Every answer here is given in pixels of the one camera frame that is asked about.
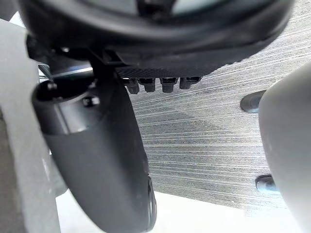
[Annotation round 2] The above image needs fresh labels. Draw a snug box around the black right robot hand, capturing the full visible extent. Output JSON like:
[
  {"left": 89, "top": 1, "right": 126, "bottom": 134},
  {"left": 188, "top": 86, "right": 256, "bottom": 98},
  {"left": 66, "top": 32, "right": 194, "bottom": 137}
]
[{"left": 18, "top": 0, "right": 296, "bottom": 233}]

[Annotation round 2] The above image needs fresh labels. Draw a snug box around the grey robot body part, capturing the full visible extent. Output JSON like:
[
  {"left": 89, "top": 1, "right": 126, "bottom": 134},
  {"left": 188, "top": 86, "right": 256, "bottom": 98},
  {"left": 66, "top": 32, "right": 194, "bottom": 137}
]
[{"left": 0, "top": 18, "right": 63, "bottom": 233}]

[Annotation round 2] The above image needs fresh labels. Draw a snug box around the grey striped floor mat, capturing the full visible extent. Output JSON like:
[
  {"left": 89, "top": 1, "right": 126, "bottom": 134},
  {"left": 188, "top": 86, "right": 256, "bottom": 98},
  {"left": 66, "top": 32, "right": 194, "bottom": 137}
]
[{"left": 125, "top": 13, "right": 311, "bottom": 217}]

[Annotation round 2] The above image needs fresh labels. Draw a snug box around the dark round knob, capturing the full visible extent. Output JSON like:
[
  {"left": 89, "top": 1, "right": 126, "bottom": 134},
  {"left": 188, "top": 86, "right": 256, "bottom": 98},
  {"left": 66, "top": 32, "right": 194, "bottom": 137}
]
[
  {"left": 240, "top": 93, "right": 262, "bottom": 114},
  {"left": 255, "top": 174, "right": 277, "bottom": 193}
]

